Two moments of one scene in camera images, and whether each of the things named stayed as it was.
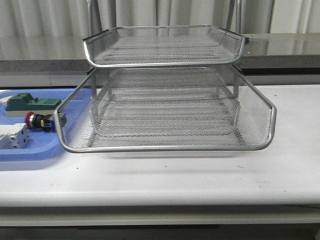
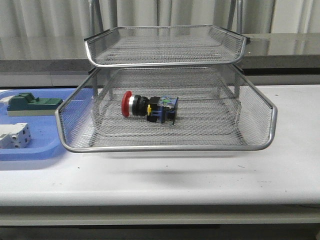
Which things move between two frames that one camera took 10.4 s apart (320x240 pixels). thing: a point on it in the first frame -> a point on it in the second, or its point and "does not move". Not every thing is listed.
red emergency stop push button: x=43 y=121 -> x=157 y=108
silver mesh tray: x=165 y=108 does not move
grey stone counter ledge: x=63 y=54 does not move
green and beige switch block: x=21 y=104 does not move
